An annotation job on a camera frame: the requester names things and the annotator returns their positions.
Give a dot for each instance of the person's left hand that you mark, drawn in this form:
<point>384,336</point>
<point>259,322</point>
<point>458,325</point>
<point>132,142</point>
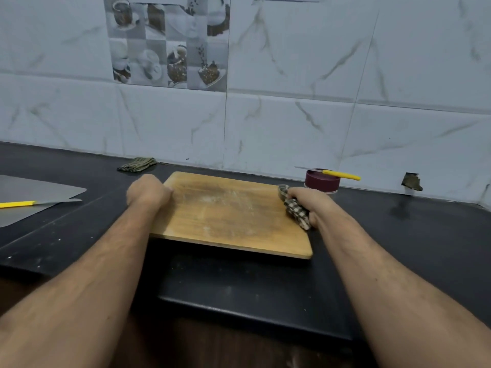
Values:
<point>149,191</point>

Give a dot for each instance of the person's left forearm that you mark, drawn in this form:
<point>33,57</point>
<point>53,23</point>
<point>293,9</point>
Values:
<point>69,295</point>

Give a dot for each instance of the flat grey object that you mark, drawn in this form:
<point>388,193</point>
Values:
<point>17,204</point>

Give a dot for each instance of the decorative picture tiles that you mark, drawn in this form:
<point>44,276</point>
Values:
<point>165,42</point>

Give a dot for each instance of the black countertop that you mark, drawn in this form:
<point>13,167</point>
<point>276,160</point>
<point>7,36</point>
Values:
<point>429,233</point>

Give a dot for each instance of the wooden cutting board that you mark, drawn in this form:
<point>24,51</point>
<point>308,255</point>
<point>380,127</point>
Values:
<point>222,214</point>

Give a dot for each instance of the person's right hand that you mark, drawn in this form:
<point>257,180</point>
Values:
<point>316,206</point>

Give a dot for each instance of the person's right forearm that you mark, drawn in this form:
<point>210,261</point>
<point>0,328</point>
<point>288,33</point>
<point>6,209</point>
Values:
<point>414,295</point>

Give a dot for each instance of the brown wooden cabinet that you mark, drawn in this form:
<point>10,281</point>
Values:
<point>230,345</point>

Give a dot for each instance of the folded green cloth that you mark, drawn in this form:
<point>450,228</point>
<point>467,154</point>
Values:
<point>137,164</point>

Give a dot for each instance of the patterned cloth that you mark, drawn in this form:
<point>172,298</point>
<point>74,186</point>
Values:
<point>296,210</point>

